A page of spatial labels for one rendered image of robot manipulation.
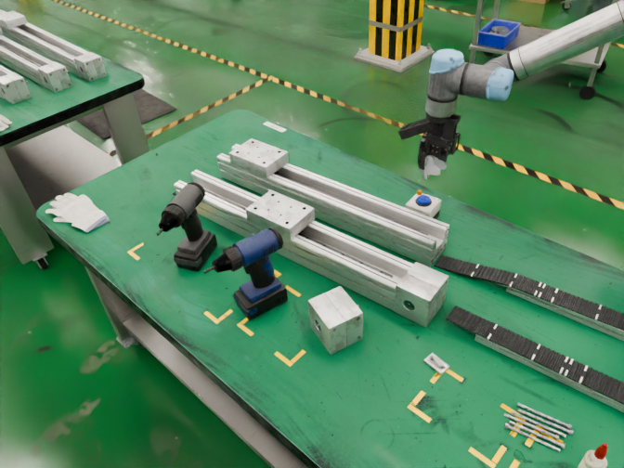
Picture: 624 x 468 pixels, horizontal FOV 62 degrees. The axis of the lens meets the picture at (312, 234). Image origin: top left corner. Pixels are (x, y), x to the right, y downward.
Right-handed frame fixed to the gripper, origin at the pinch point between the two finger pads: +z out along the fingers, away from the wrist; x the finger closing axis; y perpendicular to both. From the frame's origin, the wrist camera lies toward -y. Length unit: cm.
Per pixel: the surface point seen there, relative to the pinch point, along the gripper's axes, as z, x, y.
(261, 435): 73, -61, -17
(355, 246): 7.9, -29.3, -3.9
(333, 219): 13.6, -17.5, -19.3
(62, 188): 75, -17, -200
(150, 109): 95, 94, -269
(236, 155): 4, -18, -57
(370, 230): 11.7, -17.5, -6.3
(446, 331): 15.9, -34.9, 26.1
